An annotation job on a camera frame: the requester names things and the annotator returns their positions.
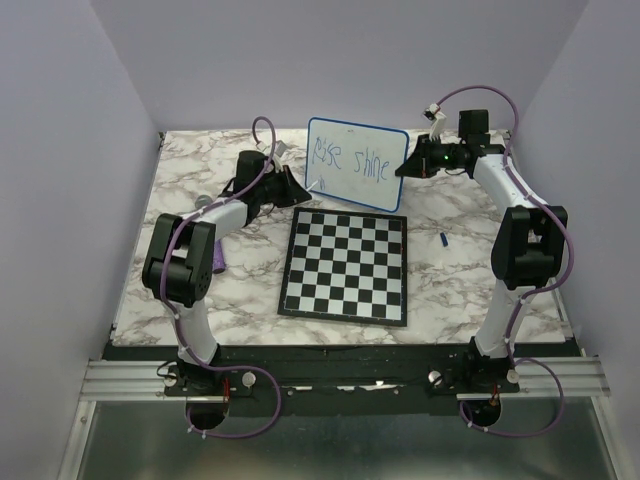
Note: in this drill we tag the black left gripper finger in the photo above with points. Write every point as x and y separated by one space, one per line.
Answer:
281 202
292 189

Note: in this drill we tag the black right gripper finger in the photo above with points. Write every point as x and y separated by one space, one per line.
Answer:
413 167
421 152

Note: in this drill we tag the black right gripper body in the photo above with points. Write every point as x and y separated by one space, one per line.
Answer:
442 156

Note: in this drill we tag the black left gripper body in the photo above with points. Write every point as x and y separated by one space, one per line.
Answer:
270 186

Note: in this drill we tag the blue framed whiteboard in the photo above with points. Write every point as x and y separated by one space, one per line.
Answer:
355 162

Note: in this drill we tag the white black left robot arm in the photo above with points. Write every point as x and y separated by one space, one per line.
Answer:
179 263

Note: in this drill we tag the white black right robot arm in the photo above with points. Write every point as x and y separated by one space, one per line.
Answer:
528 249

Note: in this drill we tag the black white chessboard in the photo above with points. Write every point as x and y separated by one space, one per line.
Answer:
346 267

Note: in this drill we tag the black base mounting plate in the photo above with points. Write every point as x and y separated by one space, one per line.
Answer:
267 383

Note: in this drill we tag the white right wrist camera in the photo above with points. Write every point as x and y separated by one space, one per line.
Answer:
437 119

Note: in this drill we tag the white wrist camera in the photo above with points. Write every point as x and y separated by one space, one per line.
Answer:
280 149
437 119

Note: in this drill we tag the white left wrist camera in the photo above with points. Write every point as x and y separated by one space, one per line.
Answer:
280 149

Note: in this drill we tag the aluminium frame rail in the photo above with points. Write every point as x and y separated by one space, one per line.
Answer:
559 425

